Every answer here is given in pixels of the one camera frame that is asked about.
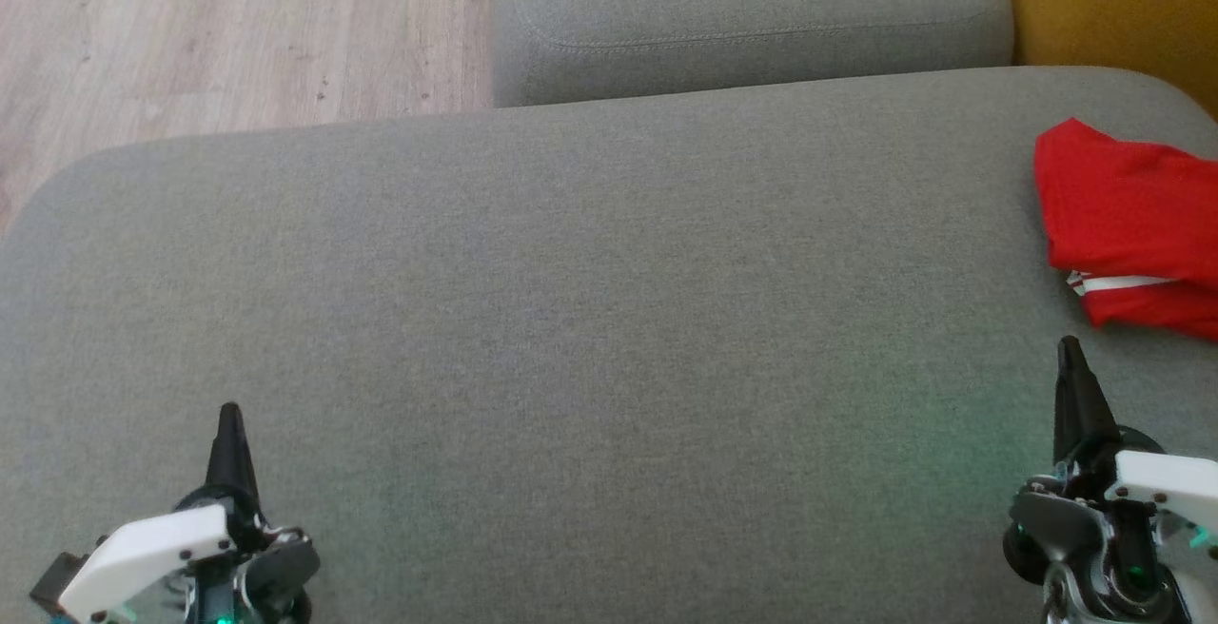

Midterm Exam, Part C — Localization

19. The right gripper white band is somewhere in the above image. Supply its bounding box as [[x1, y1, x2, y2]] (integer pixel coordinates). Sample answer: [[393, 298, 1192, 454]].
[[1001, 336, 1218, 624]]

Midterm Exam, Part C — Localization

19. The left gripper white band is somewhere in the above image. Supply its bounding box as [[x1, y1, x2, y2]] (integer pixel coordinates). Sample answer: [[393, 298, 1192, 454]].
[[58, 402, 323, 624]]

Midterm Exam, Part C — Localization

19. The large grey sofa seat cushion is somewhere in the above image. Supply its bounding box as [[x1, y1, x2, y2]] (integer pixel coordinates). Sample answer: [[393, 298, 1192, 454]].
[[0, 66, 1218, 624]]

